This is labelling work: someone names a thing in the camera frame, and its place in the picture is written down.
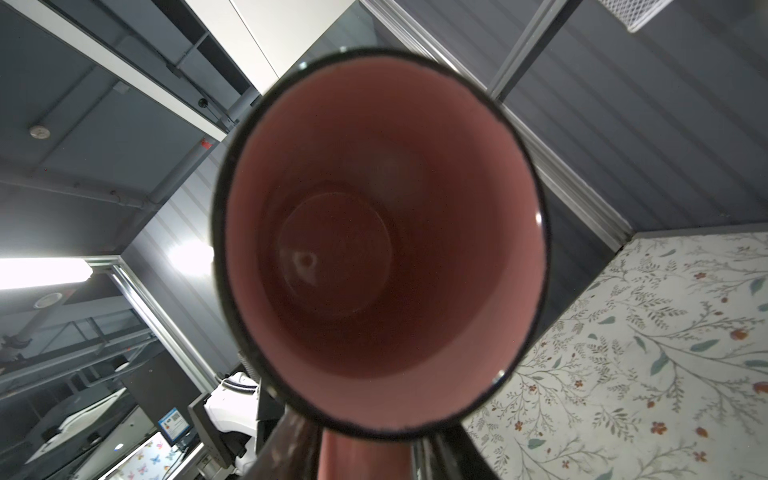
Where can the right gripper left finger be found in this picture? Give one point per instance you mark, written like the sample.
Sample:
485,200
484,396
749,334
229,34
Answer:
291,452

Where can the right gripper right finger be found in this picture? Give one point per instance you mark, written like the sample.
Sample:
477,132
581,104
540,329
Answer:
449,454

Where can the pink ghost mug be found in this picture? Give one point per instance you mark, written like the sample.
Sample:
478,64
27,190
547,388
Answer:
381,252

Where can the white wire mesh basket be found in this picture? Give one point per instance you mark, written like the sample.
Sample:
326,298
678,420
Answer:
634,14

